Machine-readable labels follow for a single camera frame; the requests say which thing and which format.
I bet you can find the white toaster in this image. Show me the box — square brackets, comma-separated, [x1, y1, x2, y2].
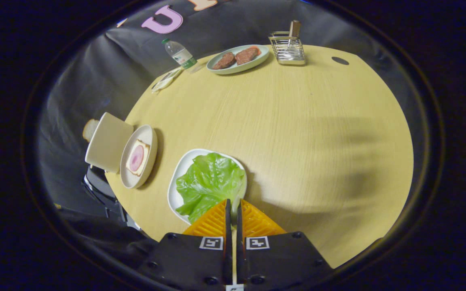
[85, 112, 134, 174]

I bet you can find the clear plastic water bottle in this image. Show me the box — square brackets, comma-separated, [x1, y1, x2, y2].
[161, 38, 198, 69]

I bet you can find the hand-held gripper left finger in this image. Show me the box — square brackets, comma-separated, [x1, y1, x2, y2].
[138, 199, 233, 291]

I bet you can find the reddish meat patty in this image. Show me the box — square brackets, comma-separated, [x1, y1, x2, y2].
[235, 46, 262, 65]

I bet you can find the light blue round plate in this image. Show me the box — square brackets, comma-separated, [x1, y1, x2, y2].
[206, 44, 270, 75]

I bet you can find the plain bread slice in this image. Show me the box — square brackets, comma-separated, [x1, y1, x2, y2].
[82, 118, 100, 142]

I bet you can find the green lettuce leaf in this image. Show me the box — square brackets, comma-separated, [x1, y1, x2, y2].
[175, 152, 246, 224]

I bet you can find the pink ham slice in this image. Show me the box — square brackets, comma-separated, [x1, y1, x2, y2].
[130, 145, 145, 172]

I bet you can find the clear square utensil holder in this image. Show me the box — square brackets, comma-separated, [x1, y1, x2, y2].
[268, 30, 306, 66]

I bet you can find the bread slice with crust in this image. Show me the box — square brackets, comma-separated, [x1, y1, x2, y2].
[126, 139, 151, 177]

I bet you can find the white divided condiment dish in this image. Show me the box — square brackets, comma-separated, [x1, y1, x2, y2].
[151, 67, 184, 94]

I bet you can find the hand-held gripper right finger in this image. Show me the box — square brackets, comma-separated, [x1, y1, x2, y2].
[236, 199, 335, 288]

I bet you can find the white rounded square plate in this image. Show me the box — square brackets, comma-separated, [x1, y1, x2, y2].
[167, 148, 248, 225]

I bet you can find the beige round plate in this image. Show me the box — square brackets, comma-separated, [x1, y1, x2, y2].
[120, 124, 158, 190]

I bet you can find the brown meat patty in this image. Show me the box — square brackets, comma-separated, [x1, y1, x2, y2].
[213, 52, 236, 70]

